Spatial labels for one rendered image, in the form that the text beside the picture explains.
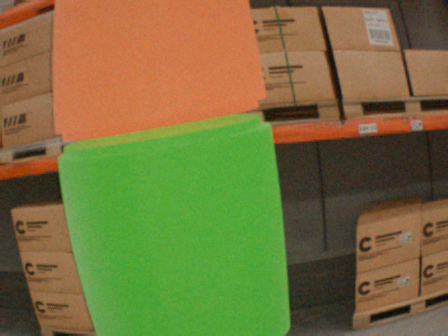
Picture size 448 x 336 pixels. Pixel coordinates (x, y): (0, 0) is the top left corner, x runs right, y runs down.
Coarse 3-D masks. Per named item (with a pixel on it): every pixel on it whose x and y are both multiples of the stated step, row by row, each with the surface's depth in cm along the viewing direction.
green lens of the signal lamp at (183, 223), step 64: (192, 128) 25; (256, 128) 25; (64, 192) 25; (128, 192) 24; (192, 192) 24; (256, 192) 25; (128, 256) 24; (192, 256) 24; (256, 256) 25; (128, 320) 24; (192, 320) 24; (256, 320) 25
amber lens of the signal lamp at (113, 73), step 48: (96, 0) 24; (144, 0) 23; (192, 0) 24; (240, 0) 25; (96, 48) 24; (144, 48) 24; (192, 48) 24; (240, 48) 25; (96, 96) 24; (144, 96) 24; (192, 96) 24; (240, 96) 25
